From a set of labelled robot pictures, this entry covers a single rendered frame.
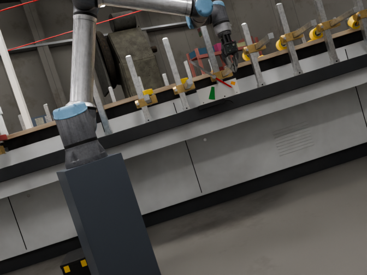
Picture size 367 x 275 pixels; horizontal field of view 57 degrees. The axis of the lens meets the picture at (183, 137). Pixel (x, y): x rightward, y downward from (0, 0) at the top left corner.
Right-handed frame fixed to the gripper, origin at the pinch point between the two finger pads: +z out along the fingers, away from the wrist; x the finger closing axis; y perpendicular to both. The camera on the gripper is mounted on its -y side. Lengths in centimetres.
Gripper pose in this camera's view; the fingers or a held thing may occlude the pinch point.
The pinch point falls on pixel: (234, 70)
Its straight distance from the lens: 188.3
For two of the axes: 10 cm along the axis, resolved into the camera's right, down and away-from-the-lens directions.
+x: 9.5, -3.0, 0.3
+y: 0.4, 0.3, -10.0
